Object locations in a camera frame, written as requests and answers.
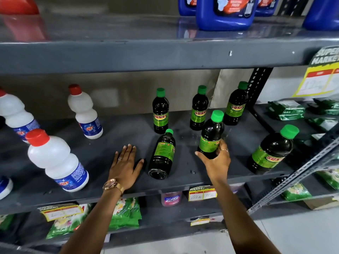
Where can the person's right hand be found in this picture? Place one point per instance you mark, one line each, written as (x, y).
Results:
(218, 166)

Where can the person's left hand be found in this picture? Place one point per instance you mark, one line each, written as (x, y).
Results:
(122, 171)

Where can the person's right thumb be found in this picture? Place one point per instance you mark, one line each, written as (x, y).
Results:
(202, 158)

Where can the person's left thumb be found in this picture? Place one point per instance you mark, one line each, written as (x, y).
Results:
(138, 166)

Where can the person's left little finger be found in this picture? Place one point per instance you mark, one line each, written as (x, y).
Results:
(116, 158)

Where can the person's left middle finger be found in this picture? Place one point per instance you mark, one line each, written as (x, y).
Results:
(128, 152)

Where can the dark bottle with green cap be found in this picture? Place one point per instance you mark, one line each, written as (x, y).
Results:
(271, 153)
(162, 158)
(235, 105)
(160, 113)
(210, 134)
(199, 109)

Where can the person's left forearm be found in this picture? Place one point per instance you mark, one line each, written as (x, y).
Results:
(92, 224)

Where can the person's right forearm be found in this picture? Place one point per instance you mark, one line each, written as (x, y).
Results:
(241, 219)

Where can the gold wristwatch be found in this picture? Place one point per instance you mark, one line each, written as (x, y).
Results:
(112, 185)

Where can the pink bottle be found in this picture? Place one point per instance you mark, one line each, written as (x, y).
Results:
(171, 199)

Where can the green flowered detergent packet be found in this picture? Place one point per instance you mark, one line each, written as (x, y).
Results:
(66, 224)
(5, 221)
(125, 212)

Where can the white bottle with red cap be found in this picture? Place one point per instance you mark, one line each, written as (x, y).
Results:
(84, 113)
(16, 113)
(57, 161)

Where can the small yellow shelf price tag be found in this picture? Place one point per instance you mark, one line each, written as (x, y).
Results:
(200, 221)

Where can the grey perforated metal rack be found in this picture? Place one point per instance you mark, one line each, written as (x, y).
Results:
(291, 177)

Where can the grey metal shelf unit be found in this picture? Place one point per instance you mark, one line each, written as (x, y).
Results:
(132, 58)

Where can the dark green packet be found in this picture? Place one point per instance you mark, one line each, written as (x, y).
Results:
(327, 107)
(323, 123)
(287, 111)

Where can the green and white powder packet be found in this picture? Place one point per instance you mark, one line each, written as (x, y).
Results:
(329, 178)
(298, 193)

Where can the white bottle with blue label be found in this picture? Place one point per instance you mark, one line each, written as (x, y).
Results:
(4, 186)

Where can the brown cardboard piece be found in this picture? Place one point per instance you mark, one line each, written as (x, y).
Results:
(321, 203)

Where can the blue detergent jug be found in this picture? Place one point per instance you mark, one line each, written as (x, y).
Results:
(185, 6)
(227, 19)
(267, 7)
(321, 13)

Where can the large yellow price sign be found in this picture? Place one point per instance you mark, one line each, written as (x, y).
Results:
(320, 76)

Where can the red plastic container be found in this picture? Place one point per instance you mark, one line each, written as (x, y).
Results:
(18, 5)

